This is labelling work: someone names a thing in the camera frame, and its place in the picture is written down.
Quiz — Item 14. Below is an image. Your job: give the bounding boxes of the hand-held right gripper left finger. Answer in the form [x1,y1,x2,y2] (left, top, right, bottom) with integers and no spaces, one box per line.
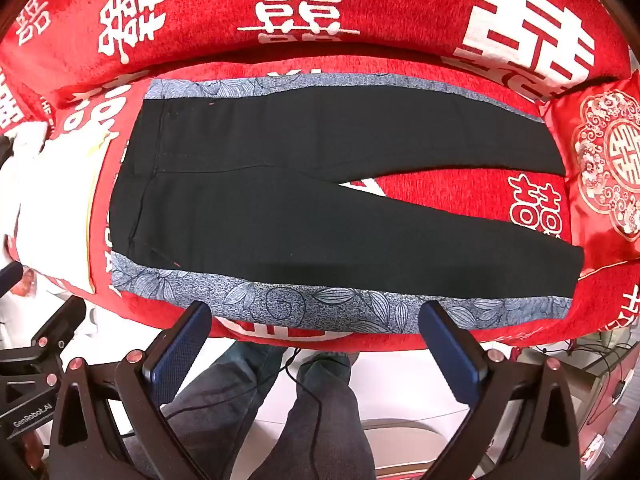
[47,300,213,480]

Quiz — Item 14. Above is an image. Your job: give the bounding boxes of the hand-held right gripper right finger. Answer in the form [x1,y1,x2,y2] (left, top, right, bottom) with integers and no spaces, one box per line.
[417,301,596,480]

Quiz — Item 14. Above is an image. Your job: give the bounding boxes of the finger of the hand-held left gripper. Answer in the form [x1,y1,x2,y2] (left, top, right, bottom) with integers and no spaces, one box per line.
[29,296,88,386]
[0,262,24,302]

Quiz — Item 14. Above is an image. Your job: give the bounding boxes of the black pants with floral stripes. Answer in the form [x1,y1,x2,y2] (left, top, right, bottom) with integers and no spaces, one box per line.
[109,74,586,333]

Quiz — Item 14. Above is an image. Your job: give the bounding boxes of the person's left leg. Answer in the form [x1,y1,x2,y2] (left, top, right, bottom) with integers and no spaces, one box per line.
[125,341,287,480]

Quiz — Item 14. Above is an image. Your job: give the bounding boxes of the person's leg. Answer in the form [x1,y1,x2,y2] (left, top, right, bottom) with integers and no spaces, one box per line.
[125,341,287,480]
[249,351,377,480]

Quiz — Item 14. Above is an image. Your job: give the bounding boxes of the white cloth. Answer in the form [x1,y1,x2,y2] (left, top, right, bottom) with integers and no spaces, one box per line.
[0,120,117,295]

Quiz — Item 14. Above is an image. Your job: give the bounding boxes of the beige stool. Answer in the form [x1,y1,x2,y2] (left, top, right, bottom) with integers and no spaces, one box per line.
[360,417,453,480]

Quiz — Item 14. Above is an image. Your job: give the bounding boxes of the person's right leg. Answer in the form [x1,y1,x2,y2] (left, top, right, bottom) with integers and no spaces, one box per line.
[249,351,377,480]

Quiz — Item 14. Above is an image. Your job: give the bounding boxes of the red embroidered cushion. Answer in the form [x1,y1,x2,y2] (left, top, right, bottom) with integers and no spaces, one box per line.
[540,67,640,278]

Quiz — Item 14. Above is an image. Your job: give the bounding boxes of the red printed sofa blanket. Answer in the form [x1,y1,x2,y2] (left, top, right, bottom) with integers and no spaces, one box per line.
[0,0,640,352]

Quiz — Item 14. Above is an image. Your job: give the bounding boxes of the thin black cable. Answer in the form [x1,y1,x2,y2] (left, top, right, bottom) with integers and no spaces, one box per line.
[280,346,351,480]

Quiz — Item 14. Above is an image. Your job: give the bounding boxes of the tangled thin cables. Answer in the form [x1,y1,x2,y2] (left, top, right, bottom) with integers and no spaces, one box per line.
[540,329,633,413]

